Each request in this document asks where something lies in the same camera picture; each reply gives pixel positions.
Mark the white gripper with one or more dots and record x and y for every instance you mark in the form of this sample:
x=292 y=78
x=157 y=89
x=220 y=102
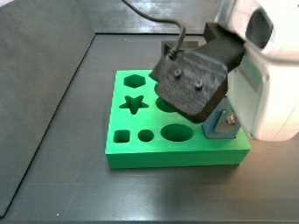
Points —
x=263 y=84

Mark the blue-grey rectangular block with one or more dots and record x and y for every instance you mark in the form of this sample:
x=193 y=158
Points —
x=221 y=125

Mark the green shape sorter board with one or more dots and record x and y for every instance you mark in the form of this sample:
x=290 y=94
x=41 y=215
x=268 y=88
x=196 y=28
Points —
x=151 y=136

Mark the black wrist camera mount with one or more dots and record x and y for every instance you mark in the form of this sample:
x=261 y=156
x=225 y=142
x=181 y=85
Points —
x=192 y=80

